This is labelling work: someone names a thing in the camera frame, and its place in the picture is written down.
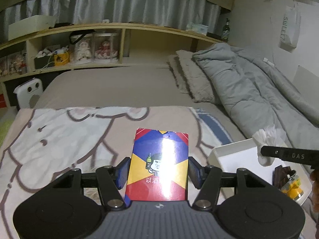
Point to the yellow tape roll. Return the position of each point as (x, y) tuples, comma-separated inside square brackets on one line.
[(292, 188)]

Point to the grey quilted duvet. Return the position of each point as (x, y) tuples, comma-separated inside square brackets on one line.
[(256, 95)]

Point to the green glass bottle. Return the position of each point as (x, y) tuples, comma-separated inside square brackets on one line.
[(226, 31)]

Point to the yellow bucket on shelf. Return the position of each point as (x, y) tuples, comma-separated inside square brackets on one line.
[(61, 59)]

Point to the dark brown wooden block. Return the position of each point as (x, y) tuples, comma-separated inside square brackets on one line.
[(280, 176)]

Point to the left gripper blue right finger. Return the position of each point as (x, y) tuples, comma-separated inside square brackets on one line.
[(196, 172)]

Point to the red dress doll in case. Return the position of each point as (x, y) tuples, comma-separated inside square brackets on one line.
[(106, 47)]

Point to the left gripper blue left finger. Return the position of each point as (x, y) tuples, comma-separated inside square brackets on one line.
[(122, 172)]

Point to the person's hand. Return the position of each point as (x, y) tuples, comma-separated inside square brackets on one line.
[(314, 176)]

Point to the red box on low shelf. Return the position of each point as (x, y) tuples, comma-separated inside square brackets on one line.
[(2, 101)]

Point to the red yellow blue card pack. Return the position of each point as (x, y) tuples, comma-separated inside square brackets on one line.
[(159, 166)]

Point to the white shallow cardboard box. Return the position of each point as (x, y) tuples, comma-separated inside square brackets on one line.
[(244, 154)]

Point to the white box on shelf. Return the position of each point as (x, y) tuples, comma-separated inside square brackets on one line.
[(30, 25)]

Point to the wooden headboard shelf unit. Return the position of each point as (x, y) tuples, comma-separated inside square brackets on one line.
[(43, 54)]

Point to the white paper bag on wall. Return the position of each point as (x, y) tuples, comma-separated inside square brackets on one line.
[(290, 30)]

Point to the tissue pack on shelf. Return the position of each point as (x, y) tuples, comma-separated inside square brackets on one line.
[(197, 28)]

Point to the doll in clear case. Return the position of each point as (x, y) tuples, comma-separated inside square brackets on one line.
[(81, 47)]

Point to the white fluffy scrunchie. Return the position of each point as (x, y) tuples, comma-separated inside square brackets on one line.
[(268, 136)]

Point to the grey curtain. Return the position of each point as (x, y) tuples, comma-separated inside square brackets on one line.
[(170, 13)]

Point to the beige fuzzy pillow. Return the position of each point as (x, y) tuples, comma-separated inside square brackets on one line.
[(190, 78)]

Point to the cartoon bear print blanket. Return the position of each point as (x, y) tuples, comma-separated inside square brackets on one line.
[(43, 144)]

